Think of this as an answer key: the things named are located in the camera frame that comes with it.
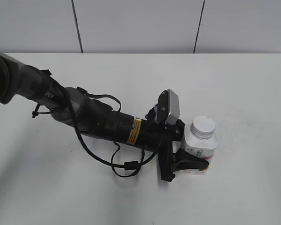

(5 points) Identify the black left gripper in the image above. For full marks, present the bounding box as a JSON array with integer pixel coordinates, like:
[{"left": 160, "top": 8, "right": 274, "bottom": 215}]
[{"left": 146, "top": 107, "right": 210, "bottom": 182}]

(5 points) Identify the white yogurt drink bottle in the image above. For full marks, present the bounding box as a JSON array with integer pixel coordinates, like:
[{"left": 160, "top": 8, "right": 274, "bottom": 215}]
[{"left": 180, "top": 124, "right": 218, "bottom": 164}]

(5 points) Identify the white screw cap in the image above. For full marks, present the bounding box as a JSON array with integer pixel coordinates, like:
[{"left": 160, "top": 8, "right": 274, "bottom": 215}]
[{"left": 190, "top": 116, "right": 215, "bottom": 140}]

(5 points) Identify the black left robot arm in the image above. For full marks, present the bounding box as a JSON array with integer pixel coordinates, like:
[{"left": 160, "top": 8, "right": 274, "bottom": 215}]
[{"left": 0, "top": 53, "right": 209, "bottom": 182}]

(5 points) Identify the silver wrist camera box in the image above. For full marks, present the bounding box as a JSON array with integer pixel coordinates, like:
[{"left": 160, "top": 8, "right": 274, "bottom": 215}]
[{"left": 154, "top": 89, "right": 180, "bottom": 125}]

